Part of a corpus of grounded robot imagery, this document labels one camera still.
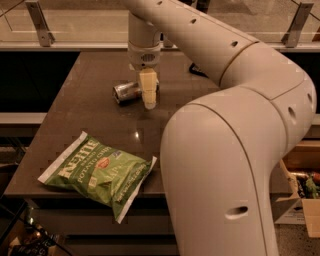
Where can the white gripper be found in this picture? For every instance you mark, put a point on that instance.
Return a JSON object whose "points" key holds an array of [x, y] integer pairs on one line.
{"points": [[144, 59]]}

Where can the silver blue redbull can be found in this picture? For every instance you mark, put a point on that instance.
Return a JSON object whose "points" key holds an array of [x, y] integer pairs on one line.
{"points": [[127, 91]]}

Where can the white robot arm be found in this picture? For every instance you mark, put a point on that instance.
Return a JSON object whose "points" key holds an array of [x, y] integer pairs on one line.
{"points": [[218, 151]]}

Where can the dark chocolate bar wrapper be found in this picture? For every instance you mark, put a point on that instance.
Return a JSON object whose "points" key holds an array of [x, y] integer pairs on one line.
{"points": [[194, 69]]}

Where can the green potato chips bag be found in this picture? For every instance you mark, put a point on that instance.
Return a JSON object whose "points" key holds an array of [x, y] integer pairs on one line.
{"points": [[101, 173]]}

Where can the grey table drawer unit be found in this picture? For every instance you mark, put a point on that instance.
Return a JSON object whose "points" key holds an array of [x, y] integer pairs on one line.
{"points": [[86, 228]]}

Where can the cardboard box with items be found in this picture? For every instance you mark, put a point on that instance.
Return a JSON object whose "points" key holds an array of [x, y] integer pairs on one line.
{"points": [[296, 188]]}

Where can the middle metal railing post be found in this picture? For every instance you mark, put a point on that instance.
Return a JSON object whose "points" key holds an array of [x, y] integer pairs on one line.
{"points": [[167, 43]]}

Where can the metal railing post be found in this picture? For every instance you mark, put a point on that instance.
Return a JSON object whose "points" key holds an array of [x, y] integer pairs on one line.
{"points": [[291, 38], [45, 36], [167, 43]]}

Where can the left metal railing post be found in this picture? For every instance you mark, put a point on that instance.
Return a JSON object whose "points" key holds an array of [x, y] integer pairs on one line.
{"points": [[45, 36]]}

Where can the right metal railing post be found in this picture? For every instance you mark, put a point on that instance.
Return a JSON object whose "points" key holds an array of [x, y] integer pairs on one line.
{"points": [[291, 38]]}

